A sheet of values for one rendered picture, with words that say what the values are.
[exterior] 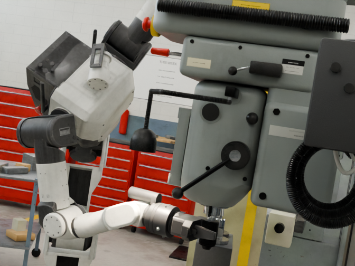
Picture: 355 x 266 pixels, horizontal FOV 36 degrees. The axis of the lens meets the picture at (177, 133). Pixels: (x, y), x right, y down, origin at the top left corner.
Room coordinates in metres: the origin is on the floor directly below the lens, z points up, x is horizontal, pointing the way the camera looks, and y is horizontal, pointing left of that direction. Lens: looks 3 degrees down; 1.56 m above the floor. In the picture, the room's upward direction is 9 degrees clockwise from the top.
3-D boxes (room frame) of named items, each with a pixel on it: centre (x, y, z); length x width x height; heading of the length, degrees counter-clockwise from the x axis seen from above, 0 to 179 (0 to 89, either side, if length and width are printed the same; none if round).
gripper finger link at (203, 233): (1.41, -0.11, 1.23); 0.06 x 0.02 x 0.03; 63
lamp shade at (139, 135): (1.46, 0.09, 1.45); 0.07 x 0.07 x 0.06
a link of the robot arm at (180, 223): (1.48, -0.04, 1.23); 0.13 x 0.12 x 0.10; 153
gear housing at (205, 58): (1.43, -0.17, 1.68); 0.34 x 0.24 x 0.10; 78
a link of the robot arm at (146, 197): (1.54, 0.05, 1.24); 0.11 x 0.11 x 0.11; 63
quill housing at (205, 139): (1.44, -0.13, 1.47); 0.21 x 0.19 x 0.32; 168
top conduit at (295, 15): (1.29, -0.13, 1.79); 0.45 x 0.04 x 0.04; 78
